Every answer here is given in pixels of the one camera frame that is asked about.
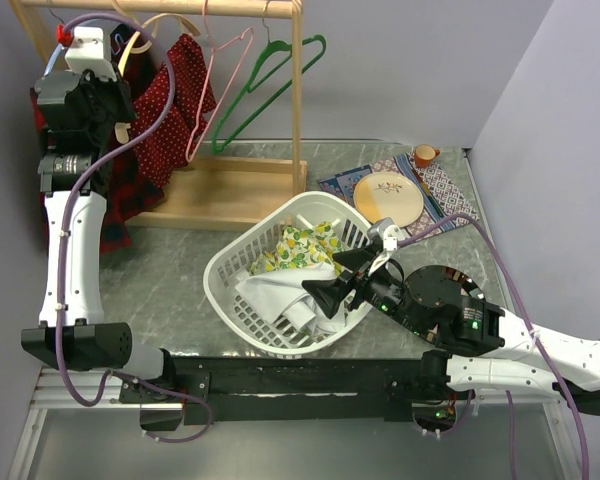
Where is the light blue hanger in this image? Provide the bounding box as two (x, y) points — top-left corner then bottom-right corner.
(44, 14), (104, 76)

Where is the patterned placemat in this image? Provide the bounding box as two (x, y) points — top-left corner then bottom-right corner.
(318, 153), (480, 236)

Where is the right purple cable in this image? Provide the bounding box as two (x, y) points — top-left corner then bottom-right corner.
(397, 213), (591, 480)

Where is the beige floral plate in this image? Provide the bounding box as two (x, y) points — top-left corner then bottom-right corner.
(353, 172), (424, 228)

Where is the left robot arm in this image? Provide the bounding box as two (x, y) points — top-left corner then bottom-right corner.
(21, 69), (179, 402)

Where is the wooden clothes rack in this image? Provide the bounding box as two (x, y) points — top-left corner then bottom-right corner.
(7, 0), (309, 232)

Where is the aluminium rail frame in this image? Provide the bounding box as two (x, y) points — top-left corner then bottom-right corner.
(7, 364), (146, 480)

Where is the orange cup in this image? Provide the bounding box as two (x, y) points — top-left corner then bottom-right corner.
(413, 144), (441, 169)

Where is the white cloth garment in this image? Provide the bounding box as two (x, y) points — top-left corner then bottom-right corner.
(236, 262), (346, 334)

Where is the pink wire hanger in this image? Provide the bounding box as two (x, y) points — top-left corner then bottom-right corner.
(185, 0), (254, 165)

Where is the lemon print garment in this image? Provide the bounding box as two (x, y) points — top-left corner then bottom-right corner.
(248, 222), (344, 275)

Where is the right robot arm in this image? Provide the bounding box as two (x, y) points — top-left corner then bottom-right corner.
(302, 245), (600, 416)

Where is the red polka dot garment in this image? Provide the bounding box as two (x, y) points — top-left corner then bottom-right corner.
(134, 34), (216, 188)

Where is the green plastic hanger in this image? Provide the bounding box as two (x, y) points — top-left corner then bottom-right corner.
(209, 0), (327, 155)

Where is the purple cable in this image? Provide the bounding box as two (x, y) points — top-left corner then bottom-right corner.
(397, 213), (591, 480)
(53, 12), (176, 407)

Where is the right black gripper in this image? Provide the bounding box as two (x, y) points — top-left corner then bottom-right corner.
(301, 242), (427, 334)

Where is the green chopstick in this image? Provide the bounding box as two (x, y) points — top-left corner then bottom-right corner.
(412, 169), (446, 218)

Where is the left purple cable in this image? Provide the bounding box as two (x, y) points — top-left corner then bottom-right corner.
(53, 12), (176, 407)

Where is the light wooden hanger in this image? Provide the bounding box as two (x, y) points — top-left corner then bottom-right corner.
(114, 13), (201, 144)

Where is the white laundry basket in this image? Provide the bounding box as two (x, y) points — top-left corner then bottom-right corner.
(203, 192), (371, 359)

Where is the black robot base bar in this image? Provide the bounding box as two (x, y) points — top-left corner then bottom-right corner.
(118, 349), (481, 426)

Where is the dark rimmed plate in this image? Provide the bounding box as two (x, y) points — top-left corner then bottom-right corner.
(442, 266), (485, 300)

